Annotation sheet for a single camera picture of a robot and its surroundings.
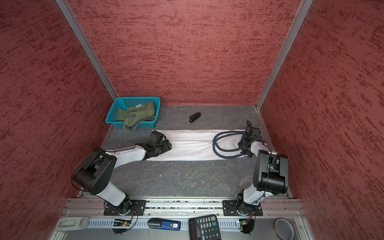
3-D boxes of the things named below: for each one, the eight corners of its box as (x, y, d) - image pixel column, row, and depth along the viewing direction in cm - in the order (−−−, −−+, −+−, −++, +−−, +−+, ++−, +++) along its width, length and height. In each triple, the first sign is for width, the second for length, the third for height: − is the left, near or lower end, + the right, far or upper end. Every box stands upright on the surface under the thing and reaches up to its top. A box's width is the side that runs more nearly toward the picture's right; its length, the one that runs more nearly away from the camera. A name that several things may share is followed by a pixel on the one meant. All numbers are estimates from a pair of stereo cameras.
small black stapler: (191, 123, 113) (191, 120, 110) (187, 120, 115) (187, 117, 112) (201, 116, 117) (201, 113, 115) (198, 113, 119) (198, 110, 117)
